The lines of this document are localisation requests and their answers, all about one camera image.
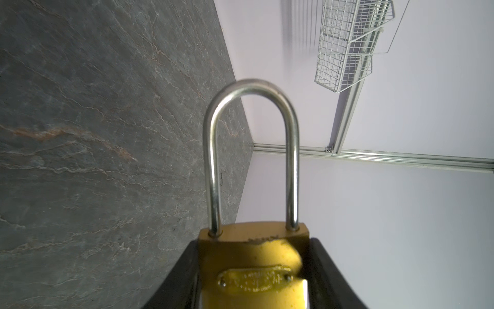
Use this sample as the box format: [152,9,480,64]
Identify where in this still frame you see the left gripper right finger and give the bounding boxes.
[307,238,367,309]

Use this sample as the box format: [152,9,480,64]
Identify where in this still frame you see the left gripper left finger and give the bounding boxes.
[143,240,201,309]

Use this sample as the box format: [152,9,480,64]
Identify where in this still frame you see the brass padlock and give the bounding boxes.
[198,79,310,308]

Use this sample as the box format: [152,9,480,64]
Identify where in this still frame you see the aluminium frame profiles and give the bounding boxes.
[252,76,494,173]

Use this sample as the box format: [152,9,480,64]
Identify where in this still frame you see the white wire shelf basket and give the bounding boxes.
[315,0,410,93]

